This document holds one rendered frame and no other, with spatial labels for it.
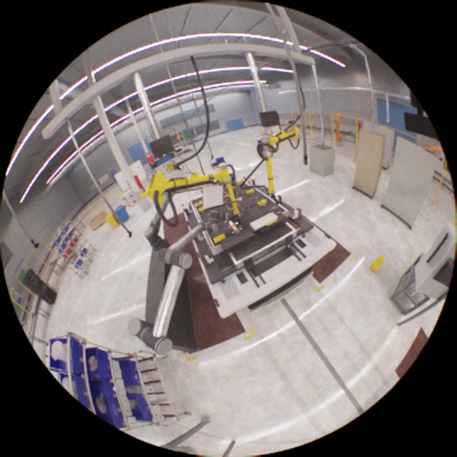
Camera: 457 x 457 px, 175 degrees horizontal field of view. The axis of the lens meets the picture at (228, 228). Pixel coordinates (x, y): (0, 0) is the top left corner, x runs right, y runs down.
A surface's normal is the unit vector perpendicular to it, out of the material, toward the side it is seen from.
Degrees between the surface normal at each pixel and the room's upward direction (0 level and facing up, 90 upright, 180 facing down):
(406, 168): 90
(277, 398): 0
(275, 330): 0
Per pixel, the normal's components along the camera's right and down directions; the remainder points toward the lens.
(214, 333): -0.24, -0.72
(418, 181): -0.89, 0.43
